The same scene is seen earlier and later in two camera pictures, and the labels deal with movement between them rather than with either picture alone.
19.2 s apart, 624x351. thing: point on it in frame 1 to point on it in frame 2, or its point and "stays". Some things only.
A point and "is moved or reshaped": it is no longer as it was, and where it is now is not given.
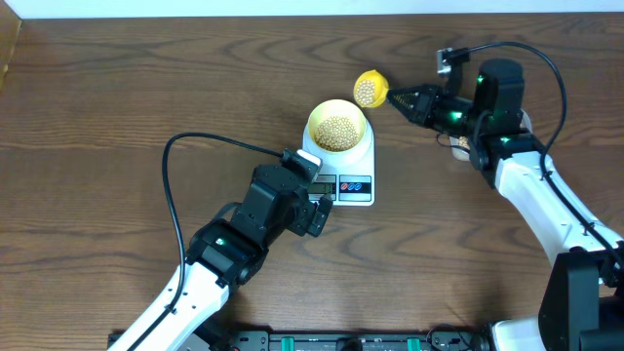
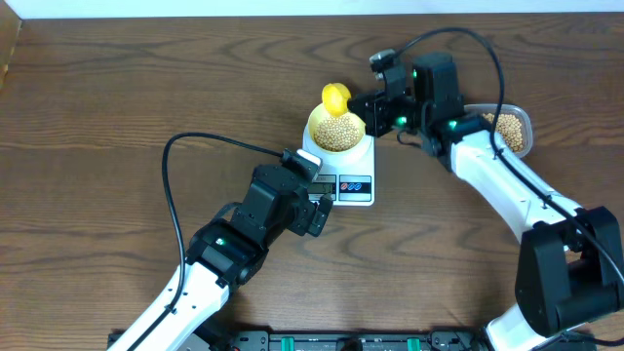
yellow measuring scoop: [370, 89] is moved or reshaped
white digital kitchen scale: [348, 177] stays
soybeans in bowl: [336, 134] stays
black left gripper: [301, 221] stays
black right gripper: [429, 96] to [373, 116]
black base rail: [340, 340] stays
